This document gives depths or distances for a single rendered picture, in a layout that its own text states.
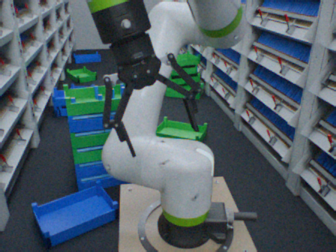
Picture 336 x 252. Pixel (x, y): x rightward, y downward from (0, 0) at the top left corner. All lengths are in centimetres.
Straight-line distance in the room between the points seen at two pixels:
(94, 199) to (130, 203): 59
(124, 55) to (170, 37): 36
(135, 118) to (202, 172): 22
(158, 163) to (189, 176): 8
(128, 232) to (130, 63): 49
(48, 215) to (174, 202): 84
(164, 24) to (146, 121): 28
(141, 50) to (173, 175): 30
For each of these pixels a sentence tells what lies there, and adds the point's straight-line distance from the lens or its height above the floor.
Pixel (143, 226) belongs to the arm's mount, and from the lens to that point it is 89.
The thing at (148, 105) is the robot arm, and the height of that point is 64.
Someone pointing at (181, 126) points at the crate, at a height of 3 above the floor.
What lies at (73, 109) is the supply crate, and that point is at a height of 43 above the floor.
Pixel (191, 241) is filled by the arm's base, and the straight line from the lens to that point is 83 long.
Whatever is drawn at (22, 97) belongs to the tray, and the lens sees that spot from 195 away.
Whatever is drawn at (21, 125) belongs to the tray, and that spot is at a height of 16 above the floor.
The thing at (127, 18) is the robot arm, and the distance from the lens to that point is 54.
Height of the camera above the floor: 94
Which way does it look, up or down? 25 degrees down
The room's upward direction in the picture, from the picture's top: straight up
